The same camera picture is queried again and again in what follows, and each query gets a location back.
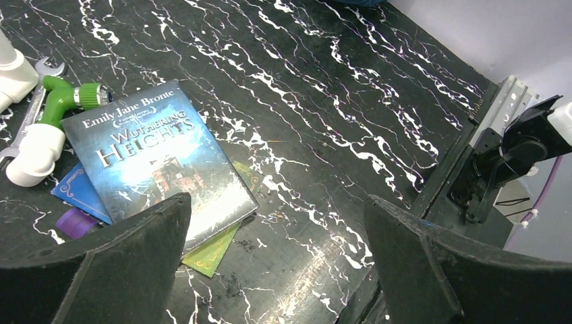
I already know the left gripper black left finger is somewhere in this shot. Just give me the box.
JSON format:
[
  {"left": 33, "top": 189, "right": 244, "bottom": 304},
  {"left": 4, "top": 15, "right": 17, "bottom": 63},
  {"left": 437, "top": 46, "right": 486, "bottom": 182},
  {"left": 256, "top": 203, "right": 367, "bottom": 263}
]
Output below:
[{"left": 1, "top": 193, "right": 192, "bottom": 323}]

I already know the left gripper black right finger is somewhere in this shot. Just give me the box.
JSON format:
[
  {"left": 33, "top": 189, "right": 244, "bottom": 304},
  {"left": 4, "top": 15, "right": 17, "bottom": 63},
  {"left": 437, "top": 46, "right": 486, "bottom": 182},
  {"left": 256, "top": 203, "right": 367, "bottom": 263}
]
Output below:
[{"left": 364, "top": 195, "right": 571, "bottom": 323}]

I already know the Animal Farm green book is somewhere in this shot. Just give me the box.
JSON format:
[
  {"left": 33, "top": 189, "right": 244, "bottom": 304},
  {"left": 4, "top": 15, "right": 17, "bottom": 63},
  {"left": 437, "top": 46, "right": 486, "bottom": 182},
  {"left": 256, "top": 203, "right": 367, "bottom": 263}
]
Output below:
[{"left": 181, "top": 160, "right": 264, "bottom": 278}]

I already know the Wuthering Heights blue book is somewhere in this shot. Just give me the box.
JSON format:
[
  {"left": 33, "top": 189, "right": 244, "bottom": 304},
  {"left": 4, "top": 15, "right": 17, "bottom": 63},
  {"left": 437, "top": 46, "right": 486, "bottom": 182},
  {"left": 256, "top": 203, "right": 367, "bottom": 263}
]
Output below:
[{"left": 61, "top": 80, "right": 258, "bottom": 252}]

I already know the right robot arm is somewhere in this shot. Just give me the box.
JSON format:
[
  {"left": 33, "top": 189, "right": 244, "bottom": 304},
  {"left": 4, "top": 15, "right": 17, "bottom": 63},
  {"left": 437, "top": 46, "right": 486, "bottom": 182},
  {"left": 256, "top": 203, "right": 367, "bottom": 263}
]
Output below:
[{"left": 449, "top": 95, "right": 571, "bottom": 223}]

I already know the purple cylinder object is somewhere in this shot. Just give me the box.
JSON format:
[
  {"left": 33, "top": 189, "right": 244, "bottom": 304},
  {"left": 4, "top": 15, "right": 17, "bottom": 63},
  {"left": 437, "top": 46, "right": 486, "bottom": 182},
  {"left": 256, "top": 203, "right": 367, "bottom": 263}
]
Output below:
[{"left": 55, "top": 208, "right": 102, "bottom": 239}]

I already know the silver wrench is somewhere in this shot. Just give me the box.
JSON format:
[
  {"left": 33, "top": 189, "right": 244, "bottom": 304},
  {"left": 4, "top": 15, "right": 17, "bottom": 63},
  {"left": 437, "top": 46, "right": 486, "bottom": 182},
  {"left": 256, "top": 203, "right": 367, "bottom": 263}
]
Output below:
[{"left": 1, "top": 57, "right": 67, "bottom": 168}]

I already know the white PVC pipe frame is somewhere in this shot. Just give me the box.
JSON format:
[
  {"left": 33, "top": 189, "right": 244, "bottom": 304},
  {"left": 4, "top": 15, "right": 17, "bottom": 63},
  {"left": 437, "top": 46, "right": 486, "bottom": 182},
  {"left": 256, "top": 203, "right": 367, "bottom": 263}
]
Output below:
[{"left": 1, "top": 33, "right": 65, "bottom": 187}]

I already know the green hose nozzle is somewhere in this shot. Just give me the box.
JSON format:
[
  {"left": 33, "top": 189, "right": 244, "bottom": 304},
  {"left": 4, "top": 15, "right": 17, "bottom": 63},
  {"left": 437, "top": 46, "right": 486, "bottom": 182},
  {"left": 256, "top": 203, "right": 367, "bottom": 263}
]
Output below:
[{"left": 38, "top": 76, "right": 113, "bottom": 128}]

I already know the aluminium rail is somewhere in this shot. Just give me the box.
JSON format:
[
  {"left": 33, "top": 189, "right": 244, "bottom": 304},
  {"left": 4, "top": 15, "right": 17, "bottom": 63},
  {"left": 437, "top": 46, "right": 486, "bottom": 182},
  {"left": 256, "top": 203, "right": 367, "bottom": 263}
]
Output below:
[{"left": 469, "top": 75, "right": 541, "bottom": 149}]

